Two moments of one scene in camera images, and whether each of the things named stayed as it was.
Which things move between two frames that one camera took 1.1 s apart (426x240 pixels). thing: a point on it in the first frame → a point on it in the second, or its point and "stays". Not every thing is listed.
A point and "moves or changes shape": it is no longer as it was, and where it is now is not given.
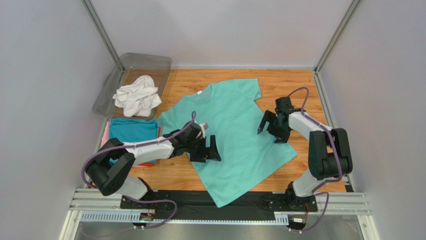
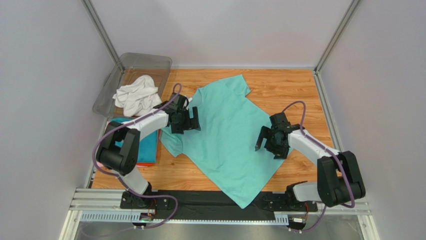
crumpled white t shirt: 139,98 stays
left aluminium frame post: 92,13 stays
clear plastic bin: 156,67 stays
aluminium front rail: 350,203 stays
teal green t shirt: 230,111 moves or changes shape
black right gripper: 276,126 → 272,143
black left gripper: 210,152 → 191,123
